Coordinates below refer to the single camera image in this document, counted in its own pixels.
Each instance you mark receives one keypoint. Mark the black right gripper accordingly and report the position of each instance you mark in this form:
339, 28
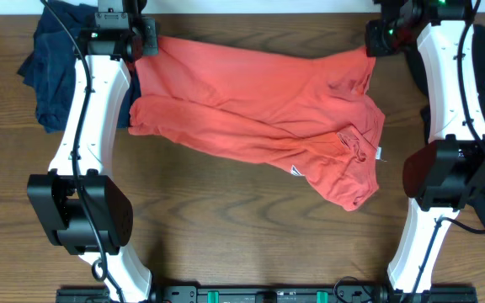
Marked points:
376, 47

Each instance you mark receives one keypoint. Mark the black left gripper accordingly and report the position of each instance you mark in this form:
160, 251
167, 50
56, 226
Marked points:
149, 29

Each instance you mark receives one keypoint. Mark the red t-shirt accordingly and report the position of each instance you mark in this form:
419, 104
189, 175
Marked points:
312, 118

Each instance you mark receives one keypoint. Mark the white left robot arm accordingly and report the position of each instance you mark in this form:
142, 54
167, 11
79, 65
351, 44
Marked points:
77, 202

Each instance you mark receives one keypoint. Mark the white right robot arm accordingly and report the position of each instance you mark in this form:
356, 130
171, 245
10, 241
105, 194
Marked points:
442, 177

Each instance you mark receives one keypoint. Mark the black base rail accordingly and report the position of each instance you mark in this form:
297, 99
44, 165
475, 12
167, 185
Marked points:
346, 290

